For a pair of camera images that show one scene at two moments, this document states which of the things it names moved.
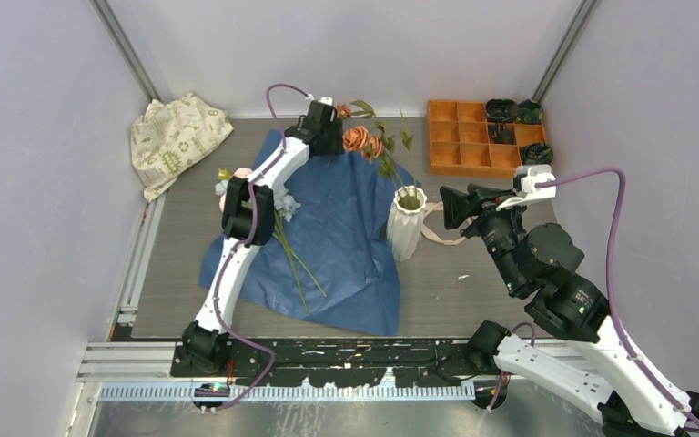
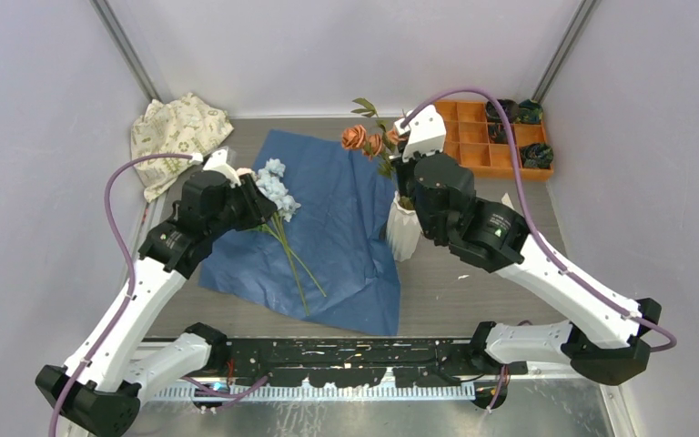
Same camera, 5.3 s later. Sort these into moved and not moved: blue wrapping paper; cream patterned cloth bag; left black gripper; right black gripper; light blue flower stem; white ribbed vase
Moved: left black gripper; right black gripper
Not moved: light blue flower stem; cream patterned cloth bag; blue wrapping paper; white ribbed vase
